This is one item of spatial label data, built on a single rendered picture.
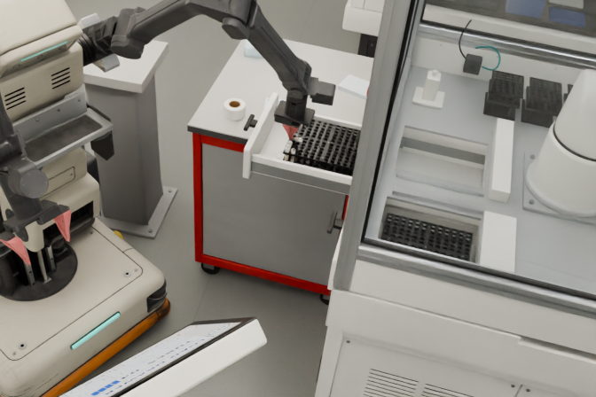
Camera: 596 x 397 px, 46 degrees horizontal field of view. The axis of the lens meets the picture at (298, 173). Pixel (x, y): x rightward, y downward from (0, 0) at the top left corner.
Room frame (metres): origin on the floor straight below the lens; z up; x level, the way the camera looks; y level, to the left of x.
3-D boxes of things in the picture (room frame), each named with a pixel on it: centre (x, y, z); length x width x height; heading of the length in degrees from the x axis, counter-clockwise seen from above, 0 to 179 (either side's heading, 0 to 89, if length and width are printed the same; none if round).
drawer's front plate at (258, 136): (1.62, 0.12, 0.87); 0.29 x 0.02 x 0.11; 170
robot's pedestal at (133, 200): (2.11, 0.68, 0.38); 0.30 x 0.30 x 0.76; 83
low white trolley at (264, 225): (2.02, 0.03, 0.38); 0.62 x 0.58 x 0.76; 170
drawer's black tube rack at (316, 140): (1.58, -0.08, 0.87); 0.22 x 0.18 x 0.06; 80
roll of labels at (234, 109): (1.85, 0.23, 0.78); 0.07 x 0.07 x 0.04
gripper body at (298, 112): (1.57, 0.03, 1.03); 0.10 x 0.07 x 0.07; 77
